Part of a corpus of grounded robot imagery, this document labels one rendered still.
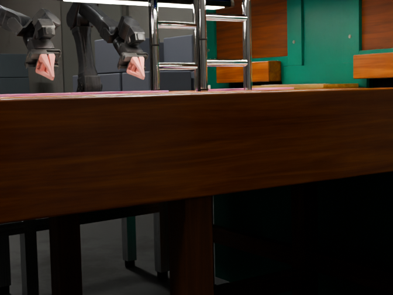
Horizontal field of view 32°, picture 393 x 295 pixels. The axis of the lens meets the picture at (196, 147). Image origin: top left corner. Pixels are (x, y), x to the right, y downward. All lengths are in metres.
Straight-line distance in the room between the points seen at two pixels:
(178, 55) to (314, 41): 2.75
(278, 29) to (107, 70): 2.76
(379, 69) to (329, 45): 0.28
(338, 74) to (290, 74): 0.22
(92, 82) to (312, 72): 0.85
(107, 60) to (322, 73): 2.98
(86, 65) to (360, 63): 1.09
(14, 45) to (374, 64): 7.34
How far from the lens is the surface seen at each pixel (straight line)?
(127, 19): 2.44
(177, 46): 4.99
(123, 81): 4.90
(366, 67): 2.07
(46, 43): 2.16
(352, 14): 2.19
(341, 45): 2.23
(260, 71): 2.41
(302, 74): 2.34
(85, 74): 2.66
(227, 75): 2.56
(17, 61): 7.97
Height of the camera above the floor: 0.78
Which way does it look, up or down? 5 degrees down
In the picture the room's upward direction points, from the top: 1 degrees counter-clockwise
